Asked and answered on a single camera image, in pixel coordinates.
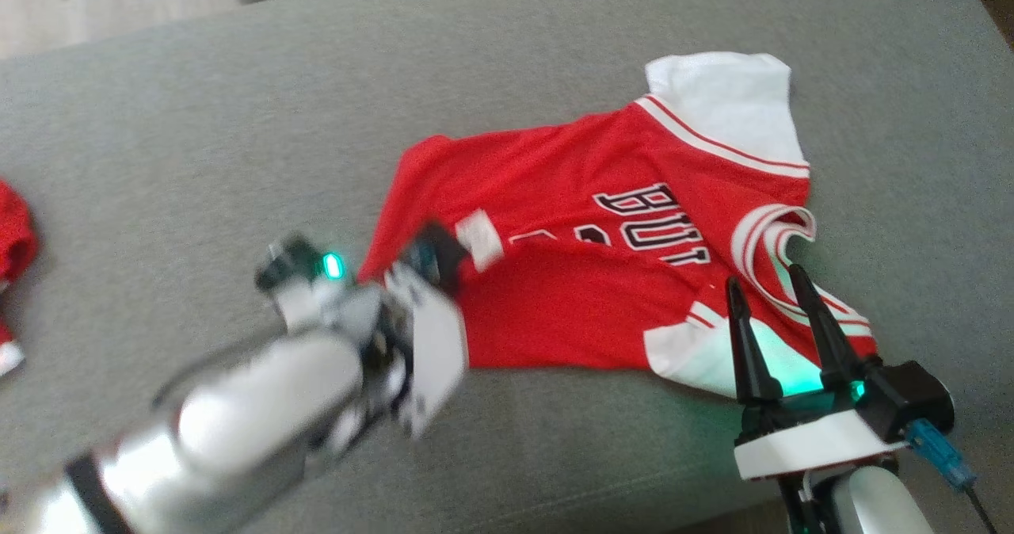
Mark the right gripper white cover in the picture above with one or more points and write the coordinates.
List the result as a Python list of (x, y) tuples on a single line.
[(808, 439)]

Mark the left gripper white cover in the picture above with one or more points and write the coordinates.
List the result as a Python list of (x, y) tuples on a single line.
[(436, 344)]

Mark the red basketball jersey white sleeves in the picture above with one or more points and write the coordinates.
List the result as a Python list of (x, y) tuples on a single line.
[(570, 296)]

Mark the red basketball shorts white hem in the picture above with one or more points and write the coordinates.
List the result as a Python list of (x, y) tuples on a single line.
[(12, 241)]

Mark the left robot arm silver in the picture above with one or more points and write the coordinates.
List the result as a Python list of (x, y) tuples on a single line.
[(238, 423)]

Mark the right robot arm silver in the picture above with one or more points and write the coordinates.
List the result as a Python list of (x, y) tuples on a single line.
[(863, 502)]

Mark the grey fabric sofa seat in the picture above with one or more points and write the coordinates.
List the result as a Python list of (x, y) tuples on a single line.
[(238, 146)]

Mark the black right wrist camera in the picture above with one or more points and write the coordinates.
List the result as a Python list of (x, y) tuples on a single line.
[(911, 395)]

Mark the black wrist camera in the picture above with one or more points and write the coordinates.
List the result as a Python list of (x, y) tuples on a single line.
[(289, 261), (911, 395)]

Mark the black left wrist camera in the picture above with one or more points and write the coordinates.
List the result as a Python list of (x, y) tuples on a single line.
[(289, 261)]

